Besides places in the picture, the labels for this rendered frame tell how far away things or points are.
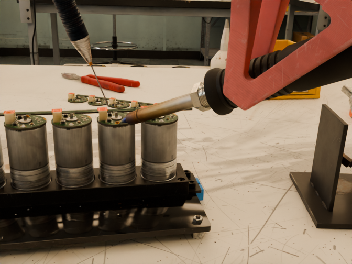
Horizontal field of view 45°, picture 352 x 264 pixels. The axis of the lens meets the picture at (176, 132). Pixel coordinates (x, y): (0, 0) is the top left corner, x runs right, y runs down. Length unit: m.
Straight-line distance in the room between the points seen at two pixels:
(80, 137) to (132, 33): 4.43
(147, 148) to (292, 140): 0.19
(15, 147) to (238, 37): 0.15
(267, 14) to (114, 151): 0.12
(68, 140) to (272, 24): 0.14
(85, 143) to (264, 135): 0.22
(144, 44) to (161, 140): 4.44
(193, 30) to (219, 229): 4.46
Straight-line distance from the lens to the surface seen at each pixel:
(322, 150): 0.32
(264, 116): 0.49
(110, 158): 0.27
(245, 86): 0.19
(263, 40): 0.22
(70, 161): 0.27
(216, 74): 0.21
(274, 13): 0.22
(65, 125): 0.26
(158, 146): 0.27
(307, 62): 0.18
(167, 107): 0.23
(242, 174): 0.35
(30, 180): 0.28
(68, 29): 0.24
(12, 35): 4.92
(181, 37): 4.70
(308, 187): 0.33
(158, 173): 0.28
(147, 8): 2.60
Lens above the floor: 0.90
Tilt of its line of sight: 21 degrees down
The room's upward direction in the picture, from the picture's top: 2 degrees clockwise
